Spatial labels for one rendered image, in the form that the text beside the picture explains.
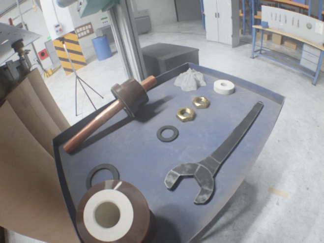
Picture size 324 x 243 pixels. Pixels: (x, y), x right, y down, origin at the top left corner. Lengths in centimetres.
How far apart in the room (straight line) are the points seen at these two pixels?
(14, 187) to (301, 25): 480
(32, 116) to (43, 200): 49
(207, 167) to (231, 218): 93
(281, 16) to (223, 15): 170
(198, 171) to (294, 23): 431
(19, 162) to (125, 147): 41
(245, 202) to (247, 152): 94
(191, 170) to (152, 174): 8
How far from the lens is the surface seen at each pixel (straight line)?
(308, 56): 376
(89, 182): 35
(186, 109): 40
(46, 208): 69
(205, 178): 27
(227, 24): 469
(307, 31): 438
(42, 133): 98
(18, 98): 91
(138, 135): 38
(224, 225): 117
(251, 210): 126
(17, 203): 64
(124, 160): 34
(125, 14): 95
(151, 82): 43
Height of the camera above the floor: 114
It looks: 42 degrees down
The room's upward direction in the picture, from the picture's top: 12 degrees counter-clockwise
